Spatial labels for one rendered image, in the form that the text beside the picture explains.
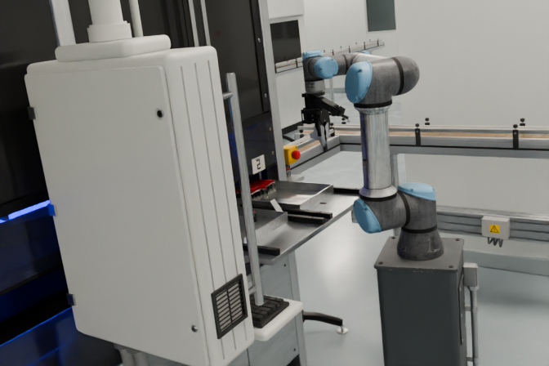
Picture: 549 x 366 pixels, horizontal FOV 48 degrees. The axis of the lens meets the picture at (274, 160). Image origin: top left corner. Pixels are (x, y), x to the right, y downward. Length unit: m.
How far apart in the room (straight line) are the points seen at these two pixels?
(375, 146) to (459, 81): 1.81
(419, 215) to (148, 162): 0.95
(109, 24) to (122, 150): 0.29
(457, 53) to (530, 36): 0.39
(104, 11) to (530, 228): 2.24
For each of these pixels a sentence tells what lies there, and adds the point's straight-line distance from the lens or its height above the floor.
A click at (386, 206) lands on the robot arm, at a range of 1.92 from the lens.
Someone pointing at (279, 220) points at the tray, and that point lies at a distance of 2.15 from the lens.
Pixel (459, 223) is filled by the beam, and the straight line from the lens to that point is 3.20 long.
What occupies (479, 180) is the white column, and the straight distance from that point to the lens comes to 3.73.
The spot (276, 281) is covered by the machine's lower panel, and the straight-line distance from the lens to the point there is 2.66.
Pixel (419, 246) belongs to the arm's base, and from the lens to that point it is 2.02.
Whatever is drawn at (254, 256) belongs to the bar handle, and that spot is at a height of 1.02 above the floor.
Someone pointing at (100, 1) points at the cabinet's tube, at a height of 1.67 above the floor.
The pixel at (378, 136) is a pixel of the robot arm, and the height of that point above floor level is 1.21.
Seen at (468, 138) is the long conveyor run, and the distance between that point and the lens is 3.02.
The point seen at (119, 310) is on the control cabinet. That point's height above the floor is 0.92.
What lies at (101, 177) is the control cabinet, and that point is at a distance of 1.51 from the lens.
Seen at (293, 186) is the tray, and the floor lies 0.89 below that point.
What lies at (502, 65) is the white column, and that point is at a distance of 3.55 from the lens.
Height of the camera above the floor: 1.61
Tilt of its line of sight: 14 degrees down
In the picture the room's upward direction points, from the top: 7 degrees counter-clockwise
